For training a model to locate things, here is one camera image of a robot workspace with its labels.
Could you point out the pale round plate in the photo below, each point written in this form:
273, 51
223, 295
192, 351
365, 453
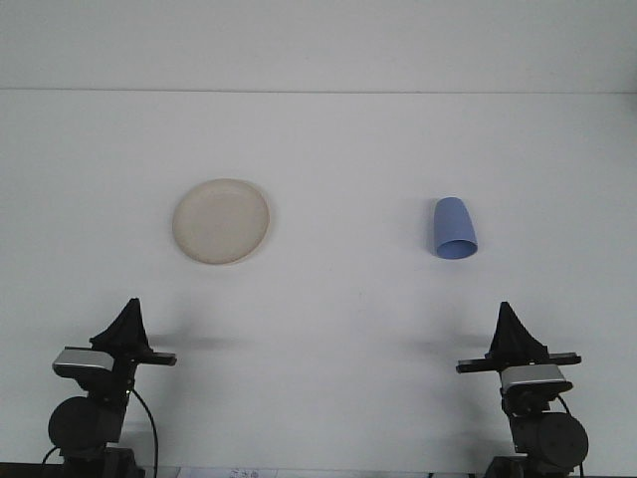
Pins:
221, 221

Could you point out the pale blue cup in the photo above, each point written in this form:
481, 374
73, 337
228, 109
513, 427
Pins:
453, 224

